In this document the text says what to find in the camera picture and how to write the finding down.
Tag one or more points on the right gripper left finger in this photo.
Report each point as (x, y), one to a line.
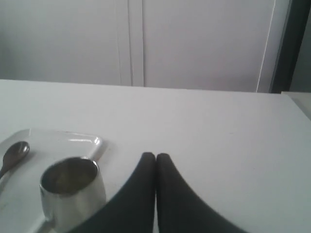
(132, 209)

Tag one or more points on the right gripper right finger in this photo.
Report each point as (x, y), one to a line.
(179, 208)

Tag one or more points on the brown wooden spoon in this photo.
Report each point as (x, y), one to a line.
(15, 154)

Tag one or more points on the small steel cup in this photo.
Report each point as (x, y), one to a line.
(72, 190)

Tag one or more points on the white rectangular tray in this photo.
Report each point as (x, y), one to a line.
(20, 200)

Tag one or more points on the white cabinet doors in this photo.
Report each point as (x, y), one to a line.
(228, 45)

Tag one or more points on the dark door frame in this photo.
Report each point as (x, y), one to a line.
(292, 37)

